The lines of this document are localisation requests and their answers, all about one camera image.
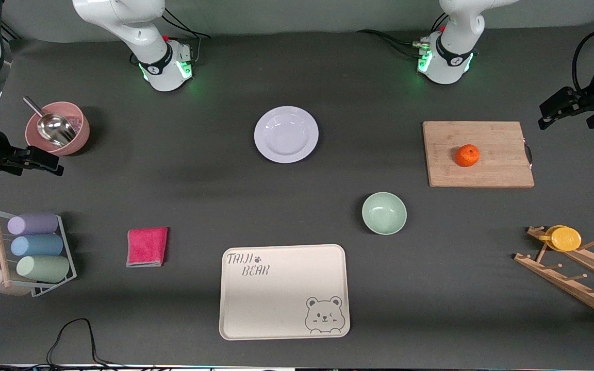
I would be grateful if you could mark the blue cup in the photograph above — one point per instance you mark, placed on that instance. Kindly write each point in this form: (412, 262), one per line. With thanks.
(36, 245)

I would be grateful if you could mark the purple cup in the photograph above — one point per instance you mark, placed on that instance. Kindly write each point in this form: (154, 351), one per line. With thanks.
(34, 224)

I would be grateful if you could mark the light green bowl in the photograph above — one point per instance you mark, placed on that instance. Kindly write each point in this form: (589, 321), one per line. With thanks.
(384, 214)

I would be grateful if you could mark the cream bear print tray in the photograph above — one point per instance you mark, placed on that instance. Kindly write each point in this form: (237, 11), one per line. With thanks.
(276, 299)

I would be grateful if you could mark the metal scoop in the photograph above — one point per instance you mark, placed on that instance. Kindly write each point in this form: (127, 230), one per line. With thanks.
(57, 129)

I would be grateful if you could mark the orange fruit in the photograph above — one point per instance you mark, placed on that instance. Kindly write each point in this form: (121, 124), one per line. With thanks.
(467, 155)

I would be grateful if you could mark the pink folded cloth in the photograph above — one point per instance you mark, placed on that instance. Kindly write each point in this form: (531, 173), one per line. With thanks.
(147, 247)

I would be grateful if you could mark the pink bowl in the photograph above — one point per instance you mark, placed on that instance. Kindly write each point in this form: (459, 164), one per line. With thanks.
(81, 138)

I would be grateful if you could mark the white round plate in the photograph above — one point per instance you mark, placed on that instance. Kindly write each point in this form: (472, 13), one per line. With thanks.
(286, 135)

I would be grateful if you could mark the wooden cutting board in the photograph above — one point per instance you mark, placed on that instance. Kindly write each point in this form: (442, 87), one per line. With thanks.
(498, 159)

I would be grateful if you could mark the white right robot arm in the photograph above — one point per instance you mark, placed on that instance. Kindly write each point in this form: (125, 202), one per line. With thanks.
(121, 15)

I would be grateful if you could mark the green cup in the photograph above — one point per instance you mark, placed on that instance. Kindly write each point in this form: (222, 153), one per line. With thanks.
(44, 269)

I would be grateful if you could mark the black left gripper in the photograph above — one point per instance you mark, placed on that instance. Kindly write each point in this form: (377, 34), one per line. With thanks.
(587, 98)

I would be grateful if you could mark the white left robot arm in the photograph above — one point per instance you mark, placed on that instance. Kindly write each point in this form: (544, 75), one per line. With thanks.
(454, 56)

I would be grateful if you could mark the wooden peg drying rack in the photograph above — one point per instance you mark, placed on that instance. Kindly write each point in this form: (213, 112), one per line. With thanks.
(580, 288)

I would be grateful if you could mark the yellow cup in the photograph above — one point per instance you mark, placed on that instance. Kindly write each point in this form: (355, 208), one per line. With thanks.
(565, 239)

